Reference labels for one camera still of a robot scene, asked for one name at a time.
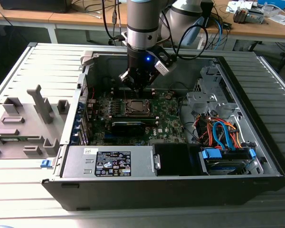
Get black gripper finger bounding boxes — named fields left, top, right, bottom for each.
left=118, top=68, right=143, bottom=98
left=142, top=68, right=162, bottom=92

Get silver cpu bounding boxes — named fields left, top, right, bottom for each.
left=130, top=101, right=148, bottom=112

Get metal socket cover frame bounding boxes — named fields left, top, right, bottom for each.
left=126, top=98, right=155, bottom=116

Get cpu socket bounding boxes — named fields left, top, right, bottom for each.
left=123, top=97, right=156, bottom=117

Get cpu cooler heatsink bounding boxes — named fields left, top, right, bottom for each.
left=232, top=6, right=250, bottom=24

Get green motherboard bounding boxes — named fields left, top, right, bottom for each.
left=85, top=89, right=188, bottom=147

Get black graphics card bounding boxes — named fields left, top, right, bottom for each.
left=104, top=120, right=147, bottom=137

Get metal drive cage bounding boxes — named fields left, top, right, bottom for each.
left=186, top=65, right=240, bottom=119

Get white power strip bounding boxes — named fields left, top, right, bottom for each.
left=197, top=38, right=209, bottom=50

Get tall black box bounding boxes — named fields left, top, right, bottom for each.
left=200, top=0, right=215, bottom=29

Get grey power supply unit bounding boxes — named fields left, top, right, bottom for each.
left=61, top=145, right=161, bottom=178

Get blue disk carrier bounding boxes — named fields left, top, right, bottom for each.
left=199, top=147, right=257, bottom=175

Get grey parts rack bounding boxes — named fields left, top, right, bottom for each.
left=0, top=84, right=71, bottom=160

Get white papers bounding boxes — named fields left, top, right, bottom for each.
left=225, top=1, right=255, bottom=12

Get black open pc case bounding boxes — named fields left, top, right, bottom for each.
left=41, top=48, right=285, bottom=212

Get wide black device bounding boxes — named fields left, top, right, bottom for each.
left=0, top=0, right=69, bottom=14

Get hard disk with blue label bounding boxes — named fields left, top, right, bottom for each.
left=208, top=161, right=249, bottom=174

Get wooden desk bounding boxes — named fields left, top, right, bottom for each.
left=200, top=0, right=285, bottom=52
left=0, top=0, right=129, bottom=45

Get grey metal drive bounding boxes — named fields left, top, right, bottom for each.
left=248, top=9, right=265, bottom=24

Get clear plastic bag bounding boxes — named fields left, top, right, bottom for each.
left=267, top=9, right=285, bottom=26

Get blue cardboard box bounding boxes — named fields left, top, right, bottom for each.
left=257, top=0, right=285, bottom=10

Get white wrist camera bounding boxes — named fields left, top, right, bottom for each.
left=154, top=53, right=177, bottom=76

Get thin black wire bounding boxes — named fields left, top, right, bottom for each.
left=169, top=82, right=190, bottom=94

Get black usb cable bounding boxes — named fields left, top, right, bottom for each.
left=102, top=0, right=124, bottom=46

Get dark camera cable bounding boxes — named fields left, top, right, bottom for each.
left=173, top=23, right=209, bottom=60

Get red and orange wire bundle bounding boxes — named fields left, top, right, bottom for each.
left=194, top=115, right=216, bottom=146

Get blue hanging cable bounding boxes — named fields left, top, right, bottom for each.
left=213, top=18, right=226, bottom=47

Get blue flat data cable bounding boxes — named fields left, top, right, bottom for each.
left=212, top=121, right=237, bottom=150

